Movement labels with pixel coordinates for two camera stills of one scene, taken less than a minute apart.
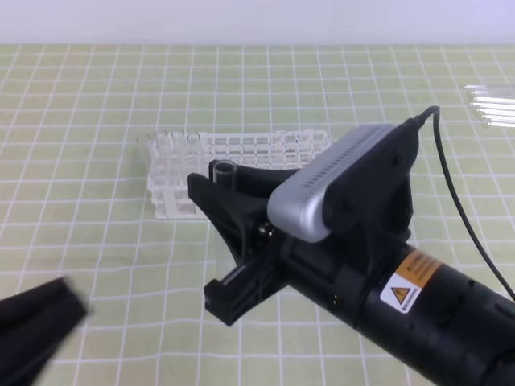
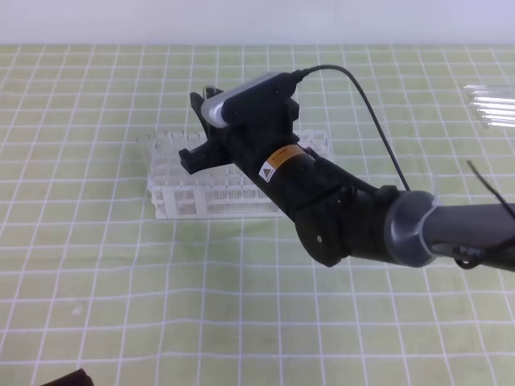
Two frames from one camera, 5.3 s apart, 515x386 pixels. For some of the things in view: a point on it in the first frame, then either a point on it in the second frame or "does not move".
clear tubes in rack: [174, 155] does not move
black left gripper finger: [33, 324] -> [79, 378]
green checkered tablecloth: [76, 202] does not move
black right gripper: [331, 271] -> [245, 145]
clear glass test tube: [223, 174] -> [204, 90]
